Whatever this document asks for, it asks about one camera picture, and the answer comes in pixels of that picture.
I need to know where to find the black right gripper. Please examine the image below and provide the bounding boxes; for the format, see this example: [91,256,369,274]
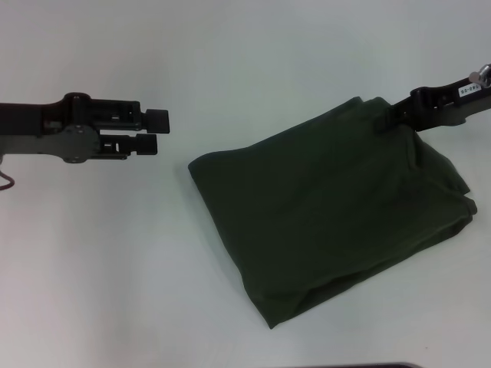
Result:
[374,74,491,135]

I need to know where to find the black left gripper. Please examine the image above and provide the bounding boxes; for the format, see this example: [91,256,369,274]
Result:
[0,91,170,165]

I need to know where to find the right arm cable metal plug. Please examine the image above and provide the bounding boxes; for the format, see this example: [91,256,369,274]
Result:
[470,63,491,88]

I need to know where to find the dark green printed t-shirt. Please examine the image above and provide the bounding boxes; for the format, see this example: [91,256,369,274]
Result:
[186,95,479,330]

